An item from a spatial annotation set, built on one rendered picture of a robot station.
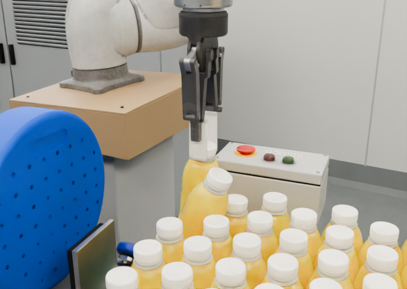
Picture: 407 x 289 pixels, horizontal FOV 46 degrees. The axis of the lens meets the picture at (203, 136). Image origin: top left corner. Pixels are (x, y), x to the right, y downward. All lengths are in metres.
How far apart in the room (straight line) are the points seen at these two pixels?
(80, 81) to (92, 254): 0.71
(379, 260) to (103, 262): 0.41
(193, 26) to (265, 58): 2.79
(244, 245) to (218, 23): 0.32
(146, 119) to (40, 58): 1.78
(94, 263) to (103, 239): 0.04
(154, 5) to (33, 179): 0.75
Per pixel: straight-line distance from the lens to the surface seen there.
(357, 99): 3.36
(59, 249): 0.81
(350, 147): 3.46
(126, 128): 1.13
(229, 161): 0.88
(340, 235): 0.71
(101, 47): 1.33
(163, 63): 2.41
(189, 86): 0.71
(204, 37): 0.72
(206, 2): 0.70
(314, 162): 0.89
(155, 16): 1.35
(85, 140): 0.81
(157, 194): 1.49
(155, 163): 1.45
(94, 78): 1.35
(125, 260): 0.87
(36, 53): 2.93
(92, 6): 1.32
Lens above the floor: 1.43
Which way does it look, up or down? 19 degrees down
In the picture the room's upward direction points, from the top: straight up
